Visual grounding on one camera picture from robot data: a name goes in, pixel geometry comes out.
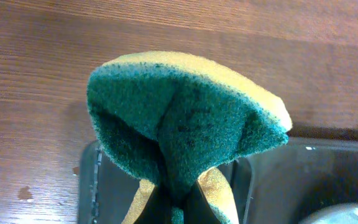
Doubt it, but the small black tray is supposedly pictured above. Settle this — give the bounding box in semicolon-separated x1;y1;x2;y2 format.
77;138;358;224

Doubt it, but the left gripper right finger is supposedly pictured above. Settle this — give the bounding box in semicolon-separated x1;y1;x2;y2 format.
183;182;221;224

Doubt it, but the green yellow sponge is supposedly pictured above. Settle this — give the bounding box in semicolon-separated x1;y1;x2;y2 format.
86;51;292;223

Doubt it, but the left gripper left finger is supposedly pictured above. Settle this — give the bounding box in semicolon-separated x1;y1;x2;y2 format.
134;185;172;224

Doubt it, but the white plate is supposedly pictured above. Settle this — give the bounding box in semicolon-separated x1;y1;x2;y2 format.
299;203;358;224

